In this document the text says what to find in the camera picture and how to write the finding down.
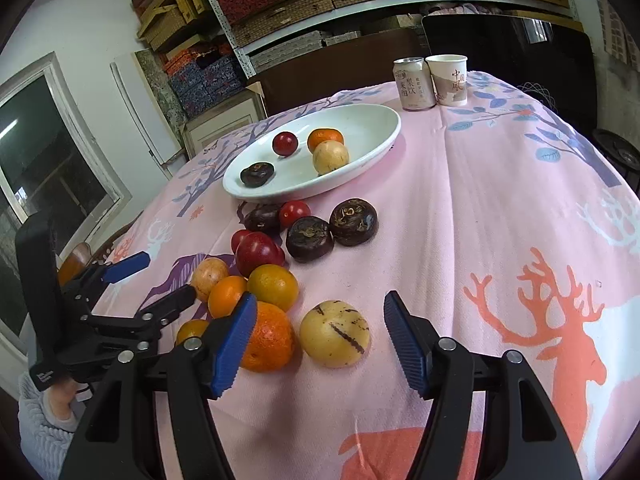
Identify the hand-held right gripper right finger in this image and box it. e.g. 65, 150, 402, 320
383, 290, 584, 480

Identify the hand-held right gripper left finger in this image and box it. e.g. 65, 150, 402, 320
59, 292, 259, 480

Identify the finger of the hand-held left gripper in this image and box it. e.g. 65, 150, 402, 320
89, 284, 197, 332
64, 252, 152, 312

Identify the striped yellow pepino melon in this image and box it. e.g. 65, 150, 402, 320
299, 300, 371, 368

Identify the white oval plate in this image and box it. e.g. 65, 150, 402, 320
222, 103, 403, 202

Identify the person's left forearm grey sleeve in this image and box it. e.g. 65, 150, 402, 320
17, 372, 90, 480

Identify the small orange mandarin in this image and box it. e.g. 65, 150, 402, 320
307, 128, 345, 153
175, 318, 211, 347

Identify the large orange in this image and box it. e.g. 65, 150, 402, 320
240, 301, 295, 373

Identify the tan speckled passion fruit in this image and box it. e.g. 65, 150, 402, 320
190, 257, 230, 303

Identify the wooden chair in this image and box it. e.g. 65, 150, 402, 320
56, 241, 94, 287

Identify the large red plum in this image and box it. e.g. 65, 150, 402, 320
235, 232, 286, 278

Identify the large dark water chestnut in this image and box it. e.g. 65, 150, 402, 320
328, 198, 379, 247
285, 216, 335, 263

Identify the white framed window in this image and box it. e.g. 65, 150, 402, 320
0, 52, 127, 346

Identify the white board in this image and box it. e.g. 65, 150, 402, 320
110, 51, 187, 167

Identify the cardboard box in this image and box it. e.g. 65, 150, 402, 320
181, 81, 267, 159

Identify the pink printed tablecloth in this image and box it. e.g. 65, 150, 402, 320
92, 70, 640, 480

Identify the small red plum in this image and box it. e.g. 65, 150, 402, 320
272, 131, 299, 157

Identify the stack of blue patterned boxes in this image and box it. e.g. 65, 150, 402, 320
164, 42, 247, 117

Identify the round yellow pepino melon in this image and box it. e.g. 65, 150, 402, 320
312, 141, 350, 176

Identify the metal shelf rack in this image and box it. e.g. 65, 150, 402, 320
189, 0, 587, 87

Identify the pile of yellow wooden boxes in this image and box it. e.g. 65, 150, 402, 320
131, 0, 217, 54

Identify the white drink can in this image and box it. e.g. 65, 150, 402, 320
393, 56, 437, 111

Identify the white paper cup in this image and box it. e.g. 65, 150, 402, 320
425, 54, 469, 107

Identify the brown chair back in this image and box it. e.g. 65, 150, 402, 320
246, 27, 427, 119

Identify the black round disc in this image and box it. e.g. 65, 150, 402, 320
591, 128, 640, 172

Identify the stack of woven boxes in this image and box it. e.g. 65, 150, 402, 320
199, 0, 573, 73

